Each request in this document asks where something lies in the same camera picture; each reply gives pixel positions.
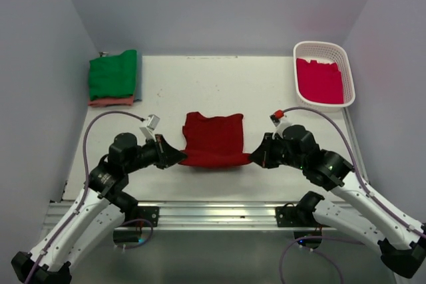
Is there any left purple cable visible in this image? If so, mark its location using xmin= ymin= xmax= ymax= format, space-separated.
xmin=23 ymin=110 xmax=146 ymax=281

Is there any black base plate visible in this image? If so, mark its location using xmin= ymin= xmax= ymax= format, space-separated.
xmin=275 ymin=204 xmax=319 ymax=227
xmin=125 ymin=206 xmax=160 ymax=228

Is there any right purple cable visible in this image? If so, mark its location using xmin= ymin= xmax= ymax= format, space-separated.
xmin=278 ymin=106 xmax=426 ymax=281

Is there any aluminium mounting rail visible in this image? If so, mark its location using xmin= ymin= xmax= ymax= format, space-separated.
xmin=41 ymin=200 xmax=347 ymax=231

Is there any green folded t-shirt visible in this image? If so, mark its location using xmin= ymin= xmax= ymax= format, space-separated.
xmin=88 ymin=49 xmax=138 ymax=101

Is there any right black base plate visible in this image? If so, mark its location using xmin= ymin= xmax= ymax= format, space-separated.
xmin=275 ymin=204 xmax=319 ymax=227

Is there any magenta t-shirt in basket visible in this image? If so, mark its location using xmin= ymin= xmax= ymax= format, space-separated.
xmin=296 ymin=58 xmax=344 ymax=104

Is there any pink folded t-shirt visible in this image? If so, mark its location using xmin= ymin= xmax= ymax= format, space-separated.
xmin=88 ymin=96 xmax=134 ymax=108

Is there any white plastic basket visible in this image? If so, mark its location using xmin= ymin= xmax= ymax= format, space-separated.
xmin=293 ymin=41 xmax=355 ymax=112

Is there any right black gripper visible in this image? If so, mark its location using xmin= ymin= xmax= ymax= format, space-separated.
xmin=248 ymin=132 xmax=306 ymax=170

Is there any dark red t-shirt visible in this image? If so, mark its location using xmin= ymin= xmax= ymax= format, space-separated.
xmin=180 ymin=112 xmax=250 ymax=170

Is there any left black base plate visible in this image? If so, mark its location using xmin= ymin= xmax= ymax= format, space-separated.
xmin=125 ymin=206 xmax=160 ymax=228

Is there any purple cable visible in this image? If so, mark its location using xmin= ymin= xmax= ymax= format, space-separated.
xmin=23 ymin=110 xmax=146 ymax=281
xmin=278 ymin=106 xmax=426 ymax=281

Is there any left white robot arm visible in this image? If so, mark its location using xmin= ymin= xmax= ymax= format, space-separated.
xmin=11 ymin=133 xmax=187 ymax=283

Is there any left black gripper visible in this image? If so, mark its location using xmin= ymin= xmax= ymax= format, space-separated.
xmin=124 ymin=134 xmax=187 ymax=174

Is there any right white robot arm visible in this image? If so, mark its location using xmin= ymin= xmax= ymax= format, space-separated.
xmin=249 ymin=125 xmax=425 ymax=279

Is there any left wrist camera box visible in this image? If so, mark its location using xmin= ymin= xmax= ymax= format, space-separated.
xmin=139 ymin=114 xmax=160 ymax=141

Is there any grey-blue folded t-shirt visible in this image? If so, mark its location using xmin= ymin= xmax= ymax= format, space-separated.
xmin=134 ymin=51 xmax=142 ymax=102

